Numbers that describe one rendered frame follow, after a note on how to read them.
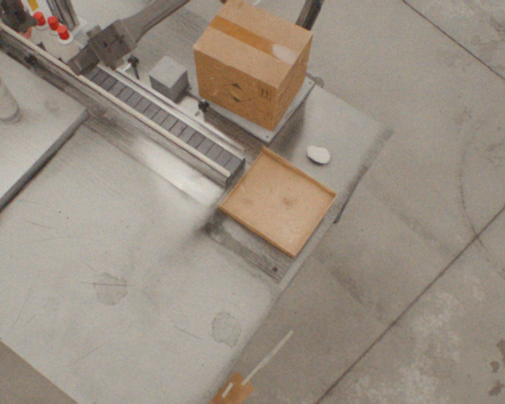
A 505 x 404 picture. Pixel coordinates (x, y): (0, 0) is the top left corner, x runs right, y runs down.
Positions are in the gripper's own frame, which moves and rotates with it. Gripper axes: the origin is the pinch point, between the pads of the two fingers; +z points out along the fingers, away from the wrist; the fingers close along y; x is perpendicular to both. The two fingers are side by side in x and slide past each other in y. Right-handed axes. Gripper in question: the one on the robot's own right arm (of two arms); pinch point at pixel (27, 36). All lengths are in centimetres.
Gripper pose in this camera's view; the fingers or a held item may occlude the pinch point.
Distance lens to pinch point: 210.7
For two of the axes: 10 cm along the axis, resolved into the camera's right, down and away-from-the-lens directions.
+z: -0.2, 3.7, 9.3
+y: 8.1, 5.5, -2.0
